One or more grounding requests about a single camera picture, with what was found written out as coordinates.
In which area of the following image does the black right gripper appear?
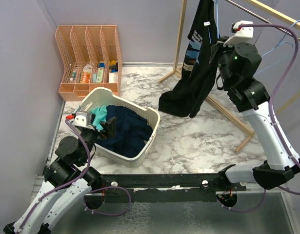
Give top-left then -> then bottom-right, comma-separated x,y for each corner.
208,36 -> 240,88

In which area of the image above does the navy blue t shirt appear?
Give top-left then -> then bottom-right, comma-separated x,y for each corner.
96,105 -> 153,158

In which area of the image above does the black t shirt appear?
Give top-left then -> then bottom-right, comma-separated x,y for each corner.
159,0 -> 220,118

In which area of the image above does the light blue hanger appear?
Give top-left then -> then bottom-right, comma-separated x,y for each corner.
211,0 -> 220,44
252,19 -> 300,76

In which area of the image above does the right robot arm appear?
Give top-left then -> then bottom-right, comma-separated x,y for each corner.
209,37 -> 300,191

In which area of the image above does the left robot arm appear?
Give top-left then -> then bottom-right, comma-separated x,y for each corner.
3,113 -> 116,234

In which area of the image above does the teal cloth in basket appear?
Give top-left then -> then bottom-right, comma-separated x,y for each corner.
90,105 -> 107,130

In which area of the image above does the white perforated laundry basket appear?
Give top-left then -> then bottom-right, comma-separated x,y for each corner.
75,87 -> 160,168

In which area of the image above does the metal hanging rod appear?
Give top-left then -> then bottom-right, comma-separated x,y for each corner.
226,0 -> 297,26

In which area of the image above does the white red box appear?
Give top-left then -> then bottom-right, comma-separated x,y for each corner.
108,71 -> 118,83

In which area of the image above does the green white box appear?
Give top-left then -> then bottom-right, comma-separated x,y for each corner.
94,67 -> 104,83

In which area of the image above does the orange snack packet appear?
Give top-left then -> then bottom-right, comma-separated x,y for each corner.
80,71 -> 91,83

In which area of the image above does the small white bottle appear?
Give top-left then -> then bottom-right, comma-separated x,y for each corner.
69,70 -> 77,83

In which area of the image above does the yellow black sponge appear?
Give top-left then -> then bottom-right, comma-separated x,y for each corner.
109,60 -> 117,70

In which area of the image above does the orange plastic file organizer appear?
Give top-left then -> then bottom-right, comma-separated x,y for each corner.
55,25 -> 122,101

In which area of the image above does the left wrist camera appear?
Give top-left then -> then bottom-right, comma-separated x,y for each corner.
65,111 -> 92,128

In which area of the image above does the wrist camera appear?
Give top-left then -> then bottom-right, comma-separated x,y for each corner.
223,20 -> 254,46
65,111 -> 92,128

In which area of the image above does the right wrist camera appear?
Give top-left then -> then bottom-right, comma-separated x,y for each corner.
223,20 -> 254,46

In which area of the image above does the wooden clothes rack frame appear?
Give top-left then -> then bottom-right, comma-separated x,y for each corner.
159,0 -> 300,153

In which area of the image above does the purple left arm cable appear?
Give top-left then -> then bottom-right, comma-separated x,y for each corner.
18,118 -> 132,229

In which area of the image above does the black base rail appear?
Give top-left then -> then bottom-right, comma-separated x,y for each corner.
42,165 -> 248,204

